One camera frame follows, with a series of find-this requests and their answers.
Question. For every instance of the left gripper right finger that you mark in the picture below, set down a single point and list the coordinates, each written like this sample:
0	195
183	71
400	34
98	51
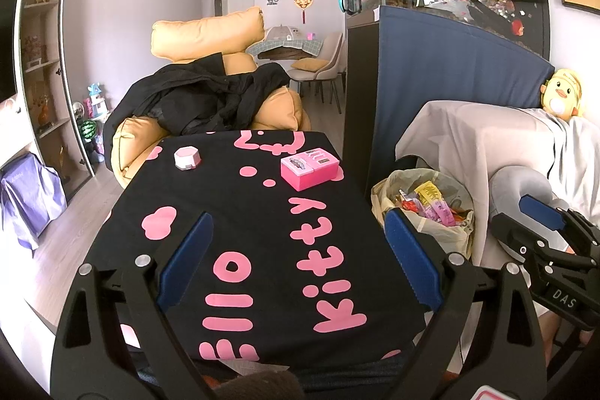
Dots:
506	357

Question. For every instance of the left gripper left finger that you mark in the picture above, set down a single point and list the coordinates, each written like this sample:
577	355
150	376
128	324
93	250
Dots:
90	357

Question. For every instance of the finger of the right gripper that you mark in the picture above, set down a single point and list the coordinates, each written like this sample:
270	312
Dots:
526	246
580	234

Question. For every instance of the yellow plastic trash bag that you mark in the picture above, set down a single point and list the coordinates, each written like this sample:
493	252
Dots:
451	238

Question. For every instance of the pink snack wrapper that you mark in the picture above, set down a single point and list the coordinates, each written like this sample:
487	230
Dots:
443	214

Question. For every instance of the yellow snack bag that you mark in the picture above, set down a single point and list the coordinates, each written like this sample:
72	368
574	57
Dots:
429	194

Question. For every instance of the red gold snack wrapper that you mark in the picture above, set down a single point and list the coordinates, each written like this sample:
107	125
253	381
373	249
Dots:
411	203

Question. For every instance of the beige sofa cover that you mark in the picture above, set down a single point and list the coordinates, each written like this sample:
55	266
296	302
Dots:
472	141

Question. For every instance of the yellow duck plush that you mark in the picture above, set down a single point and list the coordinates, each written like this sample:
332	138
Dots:
561	94

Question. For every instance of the purple shopping bag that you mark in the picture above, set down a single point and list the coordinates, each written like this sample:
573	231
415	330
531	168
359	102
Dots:
32	196

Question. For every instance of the white pink hexagonal box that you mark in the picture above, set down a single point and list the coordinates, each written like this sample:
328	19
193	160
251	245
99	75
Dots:
187	157

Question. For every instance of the black Hello Kitty tablecloth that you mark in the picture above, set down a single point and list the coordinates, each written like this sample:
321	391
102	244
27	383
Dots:
299	279

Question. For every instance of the toy figurines on floor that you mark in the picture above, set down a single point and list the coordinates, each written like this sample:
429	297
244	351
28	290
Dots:
91	115

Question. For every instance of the black jacket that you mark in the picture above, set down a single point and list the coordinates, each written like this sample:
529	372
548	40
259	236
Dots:
196	97

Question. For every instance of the pink tissue box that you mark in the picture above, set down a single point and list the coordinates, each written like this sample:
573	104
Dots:
309	168

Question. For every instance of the beige dining chair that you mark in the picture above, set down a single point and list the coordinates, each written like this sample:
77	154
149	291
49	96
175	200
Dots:
322	69

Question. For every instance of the orange leather armchair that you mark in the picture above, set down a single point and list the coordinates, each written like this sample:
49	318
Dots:
137	139

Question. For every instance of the dining table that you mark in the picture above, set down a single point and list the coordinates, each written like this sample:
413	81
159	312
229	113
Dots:
283	42

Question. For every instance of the white display shelf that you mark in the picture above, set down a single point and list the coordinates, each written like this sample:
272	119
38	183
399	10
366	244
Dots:
43	84

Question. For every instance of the red chinese wall ornament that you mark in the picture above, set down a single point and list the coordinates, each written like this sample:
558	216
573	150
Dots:
303	5

